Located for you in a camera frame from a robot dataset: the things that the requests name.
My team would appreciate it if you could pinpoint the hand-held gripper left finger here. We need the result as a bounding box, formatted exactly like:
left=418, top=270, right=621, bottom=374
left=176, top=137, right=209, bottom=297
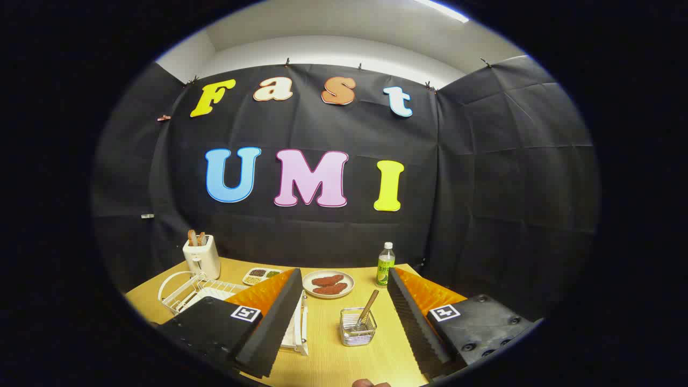
left=153, top=268, right=304, bottom=379

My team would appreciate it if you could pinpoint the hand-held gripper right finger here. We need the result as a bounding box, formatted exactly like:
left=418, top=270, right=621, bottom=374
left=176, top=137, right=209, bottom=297
left=387, top=267, right=540, bottom=381

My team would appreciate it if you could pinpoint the wooden handled metal spoon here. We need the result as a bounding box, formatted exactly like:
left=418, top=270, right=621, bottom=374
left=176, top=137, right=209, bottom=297
left=352, top=290, right=379, bottom=331

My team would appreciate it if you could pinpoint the metal wire basket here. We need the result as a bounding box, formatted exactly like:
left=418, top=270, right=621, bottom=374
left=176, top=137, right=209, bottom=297
left=340, top=307, right=377, bottom=347

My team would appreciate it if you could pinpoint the white wire dish rack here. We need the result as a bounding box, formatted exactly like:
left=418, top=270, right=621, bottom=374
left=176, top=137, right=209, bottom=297
left=157, top=270, right=310, bottom=356

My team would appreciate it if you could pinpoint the beige round plate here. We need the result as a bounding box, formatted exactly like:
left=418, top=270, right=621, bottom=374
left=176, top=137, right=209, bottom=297
left=302, top=270, right=355, bottom=299

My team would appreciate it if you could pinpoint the white divided snack tray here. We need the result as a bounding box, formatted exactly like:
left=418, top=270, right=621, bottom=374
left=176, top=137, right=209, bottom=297
left=242, top=267, right=283, bottom=286

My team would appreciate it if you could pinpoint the green label drink bottle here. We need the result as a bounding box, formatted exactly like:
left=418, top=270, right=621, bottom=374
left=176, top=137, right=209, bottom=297
left=376, top=242, right=396, bottom=286

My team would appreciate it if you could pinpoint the white toaster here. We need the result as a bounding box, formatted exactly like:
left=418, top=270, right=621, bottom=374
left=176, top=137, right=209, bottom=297
left=183, top=235, right=221, bottom=280

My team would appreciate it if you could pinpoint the black backdrop cloth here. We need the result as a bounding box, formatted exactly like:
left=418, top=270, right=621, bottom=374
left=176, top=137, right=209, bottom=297
left=91, top=55, right=600, bottom=323

